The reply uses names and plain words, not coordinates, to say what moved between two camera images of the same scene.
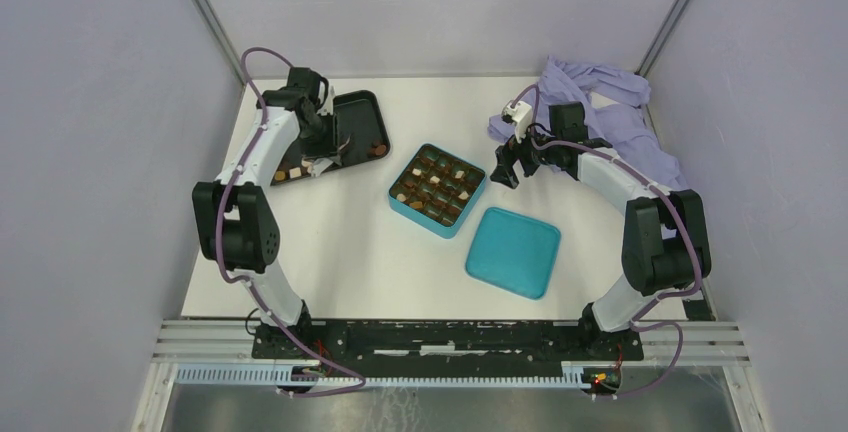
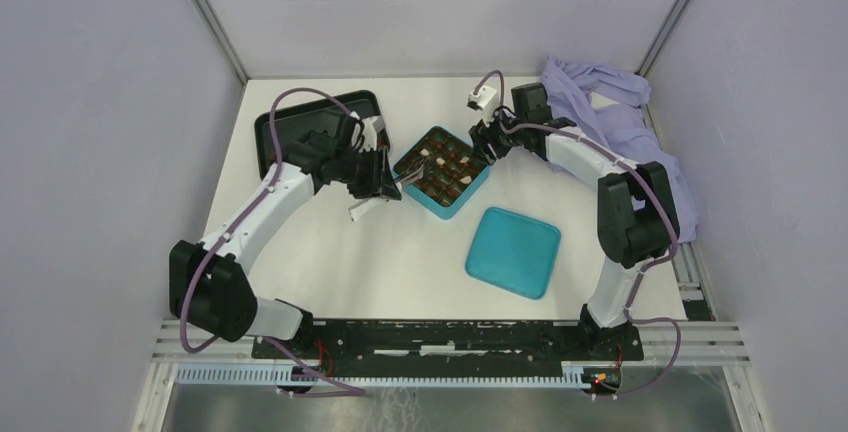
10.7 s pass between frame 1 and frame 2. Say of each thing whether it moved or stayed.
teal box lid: stayed
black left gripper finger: moved
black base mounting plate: stayed
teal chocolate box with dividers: moved
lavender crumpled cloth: stayed
